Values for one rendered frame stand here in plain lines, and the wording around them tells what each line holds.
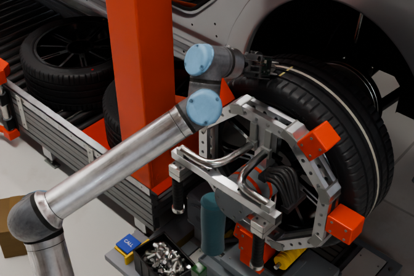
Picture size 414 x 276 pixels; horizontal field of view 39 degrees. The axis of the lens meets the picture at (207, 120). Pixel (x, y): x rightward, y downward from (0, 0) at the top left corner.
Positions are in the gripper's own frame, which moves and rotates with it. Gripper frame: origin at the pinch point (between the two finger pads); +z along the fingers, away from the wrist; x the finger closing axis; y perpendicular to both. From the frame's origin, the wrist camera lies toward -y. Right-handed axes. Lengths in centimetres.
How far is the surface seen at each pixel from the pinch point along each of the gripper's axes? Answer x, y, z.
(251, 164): -29.4, 8.6, -13.0
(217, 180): -35.6, 2.8, -21.0
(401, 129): -29, -39, 181
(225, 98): -12.2, -10.4, -8.1
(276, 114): -13.6, 10.2, -6.5
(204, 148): -31.9, -22.8, -1.3
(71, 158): -61, -132, 17
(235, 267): -85, -30, 34
